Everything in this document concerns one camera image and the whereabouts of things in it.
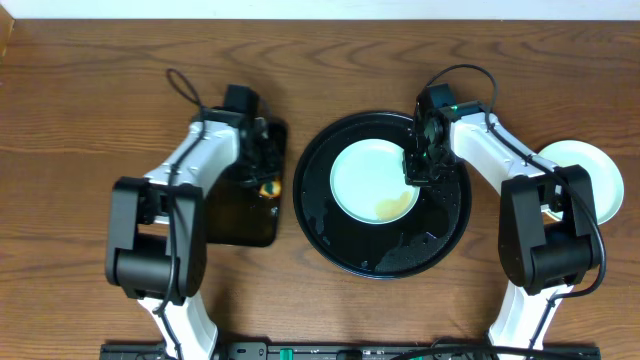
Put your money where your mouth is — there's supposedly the green and yellow sponge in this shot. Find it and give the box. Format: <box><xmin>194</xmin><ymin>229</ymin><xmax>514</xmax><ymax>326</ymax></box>
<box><xmin>259</xmin><ymin>180</ymin><xmax>282</xmax><ymax>199</ymax></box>

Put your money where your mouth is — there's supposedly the light blue plate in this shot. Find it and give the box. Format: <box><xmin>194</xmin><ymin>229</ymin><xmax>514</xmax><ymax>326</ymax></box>
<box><xmin>329</xmin><ymin>138</ymin><xmax>420</xmax><ymax>225</ymax></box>

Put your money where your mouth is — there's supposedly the pale green plate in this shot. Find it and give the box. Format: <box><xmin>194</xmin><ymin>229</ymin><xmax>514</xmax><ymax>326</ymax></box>
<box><xmin>539</xmin><ymin>140</ymin><xmax>624</xmax><ymax>225</ymax></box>

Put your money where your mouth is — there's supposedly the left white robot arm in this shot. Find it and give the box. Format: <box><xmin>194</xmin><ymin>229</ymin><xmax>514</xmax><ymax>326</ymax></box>
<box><xmin>105</xmin><ymin>108</ymin><xmax>287</xmax><ymax>359</ymax></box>

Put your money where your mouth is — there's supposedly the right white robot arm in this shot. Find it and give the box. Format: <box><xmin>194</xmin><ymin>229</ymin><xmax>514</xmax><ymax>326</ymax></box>
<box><xmin>405</xmin><ymin>100</ymin><xmax>606</xmax><ymax>350</ymax></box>

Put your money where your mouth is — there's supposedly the round black tray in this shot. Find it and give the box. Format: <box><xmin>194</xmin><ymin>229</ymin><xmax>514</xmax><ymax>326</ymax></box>
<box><xmin>293</xmin><ymin>112</ymin><xmax>472</xmax><ymax>279</ymax></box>

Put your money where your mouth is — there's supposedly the black rectangular tray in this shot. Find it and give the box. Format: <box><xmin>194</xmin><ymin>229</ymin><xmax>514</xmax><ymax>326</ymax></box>
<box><xmin>205</xmin><ymin>119</ymin><xmax>288</xmax><ymax>247</ymax></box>

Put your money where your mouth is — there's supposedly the left black camera cable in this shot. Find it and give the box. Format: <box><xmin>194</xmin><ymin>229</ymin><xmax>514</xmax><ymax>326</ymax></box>
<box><xmin>152</xmin><ymin>68</ymin><xmax>224</xmax><ymax>360</ymax></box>

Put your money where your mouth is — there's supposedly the black camera cable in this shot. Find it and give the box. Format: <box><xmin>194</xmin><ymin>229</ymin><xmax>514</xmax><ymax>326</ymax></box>
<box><xmin>424</xmin><ymin>63</ymin><xmax>608</xmax><ymax>351</ymax></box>
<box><xmin>152</xmin><ymin>68</ymin><xmax>224</xmax><ymax>360</ymax></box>

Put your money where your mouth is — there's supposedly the right black camera cable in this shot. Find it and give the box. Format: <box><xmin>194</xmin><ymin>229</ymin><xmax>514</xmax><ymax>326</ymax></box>
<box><xmin>424</xmin><ymin>63</ymin><xmax>608</xmax><ymax>351</ymax></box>

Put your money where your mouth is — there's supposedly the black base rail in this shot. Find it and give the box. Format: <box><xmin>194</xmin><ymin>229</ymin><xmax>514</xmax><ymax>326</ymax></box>
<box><xmin>98</xmin><ymin>339</ymin><xmax>601</xmax><ymax>360</ymax></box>

